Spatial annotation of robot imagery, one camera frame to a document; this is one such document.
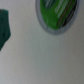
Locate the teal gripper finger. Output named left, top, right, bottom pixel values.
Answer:
left=0, top=9, right=11, bottom=50

